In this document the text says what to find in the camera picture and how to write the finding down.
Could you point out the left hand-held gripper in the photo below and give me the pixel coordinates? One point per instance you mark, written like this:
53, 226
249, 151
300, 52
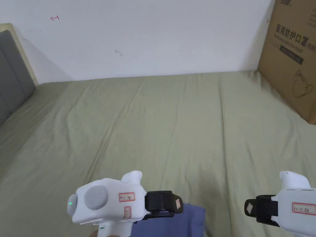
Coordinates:
108, 202

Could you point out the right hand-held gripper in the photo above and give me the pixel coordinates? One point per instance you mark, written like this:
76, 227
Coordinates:
296, 207

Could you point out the person's left hand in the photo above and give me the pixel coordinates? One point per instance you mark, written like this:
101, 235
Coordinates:
93, 234

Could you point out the blue garment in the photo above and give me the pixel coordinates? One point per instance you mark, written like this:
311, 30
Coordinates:
172, 227

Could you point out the bed with pale green sheet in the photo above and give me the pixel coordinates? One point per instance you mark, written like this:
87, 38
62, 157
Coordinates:
148, 123

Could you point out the large brown cardboard carton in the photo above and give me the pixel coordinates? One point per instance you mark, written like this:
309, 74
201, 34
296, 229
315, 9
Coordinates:
291, 79

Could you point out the grey padded headboard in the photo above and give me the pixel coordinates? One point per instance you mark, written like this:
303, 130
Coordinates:
12, 74

